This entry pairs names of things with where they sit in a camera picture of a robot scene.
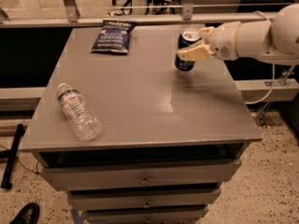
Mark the black leather shoe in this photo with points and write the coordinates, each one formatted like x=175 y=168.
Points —
x=28 y=215

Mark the clear plastic water bottle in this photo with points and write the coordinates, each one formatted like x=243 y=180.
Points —
x=82 y=119

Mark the drawer knob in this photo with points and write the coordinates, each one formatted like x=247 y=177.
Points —
x=146 y=205
x=144 y=181

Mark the black office chair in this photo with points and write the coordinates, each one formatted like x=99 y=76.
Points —
x=122 y=10

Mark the blue chip bag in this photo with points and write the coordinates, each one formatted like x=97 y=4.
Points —
x=114 y=37

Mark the top drawer knob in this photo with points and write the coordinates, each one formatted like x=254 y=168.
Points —
x=144 y=181

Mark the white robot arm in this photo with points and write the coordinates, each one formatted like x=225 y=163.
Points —
x=275 y=41

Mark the black stand leg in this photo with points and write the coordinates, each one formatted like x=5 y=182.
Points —
x=10 y=156

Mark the metal railing frame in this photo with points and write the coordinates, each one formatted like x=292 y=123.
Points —
x=92 y=13

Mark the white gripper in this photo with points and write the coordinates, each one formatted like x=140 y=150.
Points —
x=221 y=41

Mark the grey drawer cabinet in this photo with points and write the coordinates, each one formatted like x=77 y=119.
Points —
x=184 y=131

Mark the middle drawer knob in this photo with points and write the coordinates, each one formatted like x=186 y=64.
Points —
x=146 y=205

